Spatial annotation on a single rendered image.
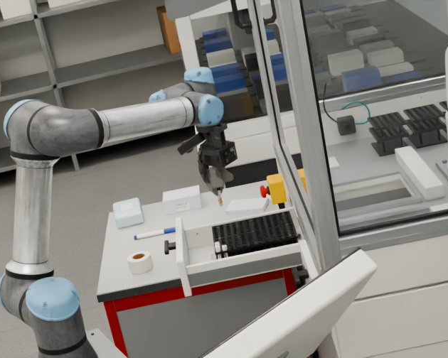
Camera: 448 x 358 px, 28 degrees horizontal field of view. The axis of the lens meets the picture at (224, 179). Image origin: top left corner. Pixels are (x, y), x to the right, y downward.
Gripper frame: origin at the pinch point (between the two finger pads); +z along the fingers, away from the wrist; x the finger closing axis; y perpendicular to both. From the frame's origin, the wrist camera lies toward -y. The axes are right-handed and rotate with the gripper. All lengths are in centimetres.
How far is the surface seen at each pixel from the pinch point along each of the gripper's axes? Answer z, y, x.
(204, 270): 11.4, 12.6, -23.9
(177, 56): 37, -247, 253
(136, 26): 20, -299, 271
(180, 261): 6.5, 10.0, -28.8
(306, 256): 5.8, 41.5, -17.6
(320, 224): -15, 61, -37
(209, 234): 12.2, -1.8, -4.6
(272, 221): 8.6, 17.0, 1.6
